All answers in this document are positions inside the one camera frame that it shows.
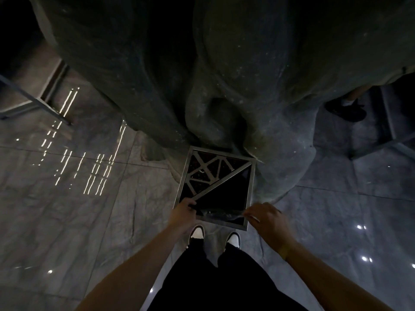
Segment person's left hand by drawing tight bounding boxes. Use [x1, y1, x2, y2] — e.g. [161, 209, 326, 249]
[168, 197, 198, 232]

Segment square metal-framed black panel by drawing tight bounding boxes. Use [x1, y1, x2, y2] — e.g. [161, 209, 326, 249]
[172, 146, 257, 231]

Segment black trousers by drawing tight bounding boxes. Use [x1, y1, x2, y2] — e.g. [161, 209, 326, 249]
[147, 237, 309, 311]

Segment person's right forearm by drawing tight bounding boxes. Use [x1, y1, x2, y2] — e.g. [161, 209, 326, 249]
[281, 240, 395, 311]

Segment person's right hand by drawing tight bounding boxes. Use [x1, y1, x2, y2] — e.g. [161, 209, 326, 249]
[243, 202, 291, 254]

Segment grey metal frame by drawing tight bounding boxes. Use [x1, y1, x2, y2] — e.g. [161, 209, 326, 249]
[0, 60, 72, 127]
[350, 83, 415, 160]

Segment white and black shoe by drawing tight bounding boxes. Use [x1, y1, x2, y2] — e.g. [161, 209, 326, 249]
[226, 231, 242, 249]
[187, 225, 206, 249]

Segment clear plastic film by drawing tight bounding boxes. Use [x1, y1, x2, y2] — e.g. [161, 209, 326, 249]
[196, 206, 247, 223]

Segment person's left forearm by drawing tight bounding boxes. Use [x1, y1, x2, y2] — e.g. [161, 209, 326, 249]
[75, 223, 192, 311]

